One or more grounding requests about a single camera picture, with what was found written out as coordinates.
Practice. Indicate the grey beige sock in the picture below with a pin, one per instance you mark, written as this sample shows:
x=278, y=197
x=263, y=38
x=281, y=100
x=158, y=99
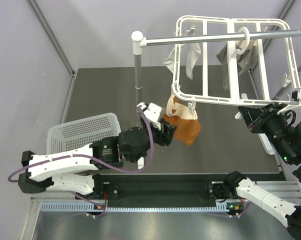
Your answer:
x=245, y=61

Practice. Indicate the white clip sock hanger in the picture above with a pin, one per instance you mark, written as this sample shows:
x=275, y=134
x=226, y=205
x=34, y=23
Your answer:
x=222, y=26

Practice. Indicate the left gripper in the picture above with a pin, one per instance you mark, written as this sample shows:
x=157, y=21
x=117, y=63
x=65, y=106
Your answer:
x=165, y=138

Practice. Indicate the dark grey table mat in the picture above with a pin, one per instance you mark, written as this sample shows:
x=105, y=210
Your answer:
x=223, y=145

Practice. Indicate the white sock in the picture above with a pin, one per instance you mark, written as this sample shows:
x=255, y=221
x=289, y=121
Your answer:
x=194, y=54
x=169, y=62

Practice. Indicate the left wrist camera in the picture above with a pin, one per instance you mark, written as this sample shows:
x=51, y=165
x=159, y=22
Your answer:
x=153, y=113

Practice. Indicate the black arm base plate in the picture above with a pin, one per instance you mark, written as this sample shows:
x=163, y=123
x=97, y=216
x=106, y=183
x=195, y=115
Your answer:
x=161, y=194

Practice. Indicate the metal drying rack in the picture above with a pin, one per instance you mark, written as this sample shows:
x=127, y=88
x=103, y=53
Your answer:
x=139, y=42

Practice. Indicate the orange beige sock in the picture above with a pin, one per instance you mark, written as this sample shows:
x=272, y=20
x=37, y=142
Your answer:
x=184, y=117

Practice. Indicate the white perforated plastic basket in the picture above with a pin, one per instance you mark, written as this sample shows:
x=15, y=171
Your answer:
x=78, y=133

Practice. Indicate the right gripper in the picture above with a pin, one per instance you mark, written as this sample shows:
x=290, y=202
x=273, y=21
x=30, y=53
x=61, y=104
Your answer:
x=254, y=118

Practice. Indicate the slotted grey cable duct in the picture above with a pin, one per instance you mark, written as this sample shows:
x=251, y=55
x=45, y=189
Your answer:
x=220, y=207

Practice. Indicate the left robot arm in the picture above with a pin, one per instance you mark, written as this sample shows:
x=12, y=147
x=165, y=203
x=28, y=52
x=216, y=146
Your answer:
x=62, y=171

